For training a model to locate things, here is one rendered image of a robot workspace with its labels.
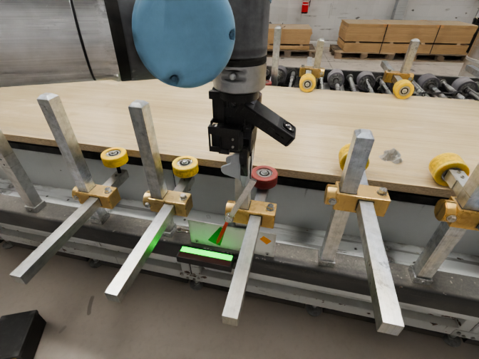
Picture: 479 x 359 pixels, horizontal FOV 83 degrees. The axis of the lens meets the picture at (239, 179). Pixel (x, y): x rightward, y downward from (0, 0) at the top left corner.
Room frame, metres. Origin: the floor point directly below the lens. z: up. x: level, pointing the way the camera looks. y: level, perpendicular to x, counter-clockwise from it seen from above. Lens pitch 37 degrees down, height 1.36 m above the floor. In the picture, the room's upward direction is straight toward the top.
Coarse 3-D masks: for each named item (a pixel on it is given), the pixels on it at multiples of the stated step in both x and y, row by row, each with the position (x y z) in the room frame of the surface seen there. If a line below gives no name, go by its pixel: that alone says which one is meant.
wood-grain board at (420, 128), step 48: (0, 96) 1.31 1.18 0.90; (96, 96) 1.31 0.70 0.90; (144, 96) 1.31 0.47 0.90; (192, 96) 1.31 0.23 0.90; (288, 96) 1.31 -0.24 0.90; (336, 96) 1.31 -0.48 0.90; (384, 96) 1.31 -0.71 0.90; (48, 144) 0.87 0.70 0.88; (96, 144) 0.83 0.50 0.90; (192, 144) 0.83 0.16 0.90; (336, 144) 0.83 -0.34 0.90; (384, 144) 0.83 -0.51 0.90; (432, 144) 0.83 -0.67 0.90; (432, 192) 0.58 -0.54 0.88
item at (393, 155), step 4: (384, 152) 0.76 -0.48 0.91; (388, 152) 0.73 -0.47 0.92; (392, 152) 0.76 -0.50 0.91; (396, 152) 0.74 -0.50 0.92; (380, 156) 0.74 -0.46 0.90; (384, 156) 0.73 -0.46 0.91; (388, 156) 0.73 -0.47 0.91; (392, 156) 0.73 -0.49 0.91; (396, 156) 0.73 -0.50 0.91; (400, 156) 0.74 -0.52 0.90; (384, 160) 0.72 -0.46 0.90; (388, 160) 0.72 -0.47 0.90; (392, 160) 0.72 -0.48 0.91; (396, 160) 0.71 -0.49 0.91; (400, 160) 0.71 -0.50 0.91
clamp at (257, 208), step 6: (228, 204) 0.55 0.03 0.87; (234, 204) 0.55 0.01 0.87; (252, 204) 0.55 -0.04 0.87; (258, 204) 0.55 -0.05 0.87; (264, 204) 0.55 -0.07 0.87; (276, 204) 0.55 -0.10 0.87; (228, 210) 0.54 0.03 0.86; (240, 210) 0.52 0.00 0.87; (246, 210) 0.52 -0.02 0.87; (252, 210) 0.52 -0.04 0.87; (258, 210) 0.52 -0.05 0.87; (264, 210) 0.52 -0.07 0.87; (240, 216) 0.52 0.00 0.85; (246, 216) 0.52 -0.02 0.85; (264, 216) 0.51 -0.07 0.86; (270, 216) 0.51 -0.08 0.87; (240, 222) 0.52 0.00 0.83; (246, 222) 0.52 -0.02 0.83; (264, 222) 0.51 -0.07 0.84; (270, 222) 0.51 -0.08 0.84; (270, 228) 0.51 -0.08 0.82
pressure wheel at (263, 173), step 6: (258, 168) 0.67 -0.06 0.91; (264, 168) 0.67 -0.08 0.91; (270, 168) 0.67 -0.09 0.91; (252, 174) 0.64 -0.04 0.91; (258, 174) 0.64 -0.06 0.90; (264, 174) 0.64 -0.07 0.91; (270, 174) 0.64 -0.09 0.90; (276, 174) 0.64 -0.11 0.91; (258, 180) 0.61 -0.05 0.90; (264, 180) 0.61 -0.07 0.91; (270, 180) 0.61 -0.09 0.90; (276, 180) 0.63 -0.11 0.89; (258, 186) 0.61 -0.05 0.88; (264, 186) 0.61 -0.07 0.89; (270, 186) 0.61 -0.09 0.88
